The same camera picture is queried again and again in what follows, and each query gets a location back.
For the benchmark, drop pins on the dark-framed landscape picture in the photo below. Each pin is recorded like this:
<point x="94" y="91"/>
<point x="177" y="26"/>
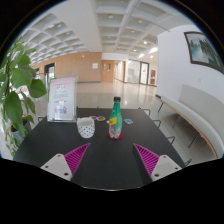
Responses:
<point x="205" y="51"/>

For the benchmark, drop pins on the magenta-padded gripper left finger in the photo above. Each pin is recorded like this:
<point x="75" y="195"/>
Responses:
<point x="74" y="159"/>

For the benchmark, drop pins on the long white wall bench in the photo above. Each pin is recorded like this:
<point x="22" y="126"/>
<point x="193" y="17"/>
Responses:
<point x="200" y="111"/>

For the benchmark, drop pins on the small round patterned coaster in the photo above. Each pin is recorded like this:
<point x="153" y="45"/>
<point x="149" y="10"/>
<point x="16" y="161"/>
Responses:
<point x="101" y="118"/>

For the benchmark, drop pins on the green plastic drink bottle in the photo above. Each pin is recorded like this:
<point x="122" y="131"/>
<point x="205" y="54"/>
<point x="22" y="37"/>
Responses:
<point x="115" y="120"/>

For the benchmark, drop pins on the clear acrylic sign holder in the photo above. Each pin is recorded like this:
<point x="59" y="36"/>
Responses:
<point x="61" y="98"/>

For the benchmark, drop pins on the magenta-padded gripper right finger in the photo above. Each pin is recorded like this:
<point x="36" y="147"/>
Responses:
<point x="150" y="160"/>

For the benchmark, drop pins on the small colourful card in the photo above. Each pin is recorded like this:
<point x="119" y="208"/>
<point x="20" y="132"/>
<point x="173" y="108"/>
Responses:
<point x="93" y="117"/>

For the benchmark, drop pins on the green leafy potted plant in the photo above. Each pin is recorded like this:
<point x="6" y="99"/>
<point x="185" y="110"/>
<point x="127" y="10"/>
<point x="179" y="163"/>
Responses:
<point x="15" y="100"/>

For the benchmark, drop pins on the white polka-dot mug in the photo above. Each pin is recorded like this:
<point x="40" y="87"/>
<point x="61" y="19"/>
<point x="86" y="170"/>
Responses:
<point x="86" y="128"/>

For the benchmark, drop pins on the group of ceiling lights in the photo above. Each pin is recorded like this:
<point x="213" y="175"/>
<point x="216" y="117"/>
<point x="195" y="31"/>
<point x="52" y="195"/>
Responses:
<point x="146" y="50"/>

